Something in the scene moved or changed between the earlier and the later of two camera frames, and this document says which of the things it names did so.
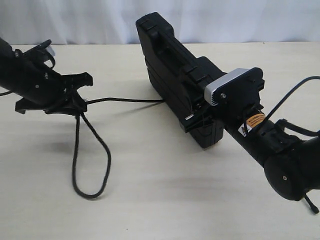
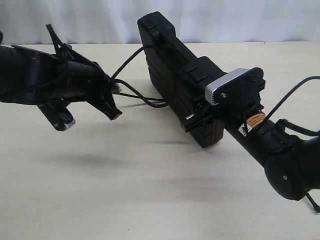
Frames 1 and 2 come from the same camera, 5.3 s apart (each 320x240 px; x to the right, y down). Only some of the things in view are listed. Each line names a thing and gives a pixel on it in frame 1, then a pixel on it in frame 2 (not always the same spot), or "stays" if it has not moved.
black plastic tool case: x=176 y=78 stays
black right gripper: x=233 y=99 stays
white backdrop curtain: x=113 y=22 stays
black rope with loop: x=101 y=139 to x=116 y=89
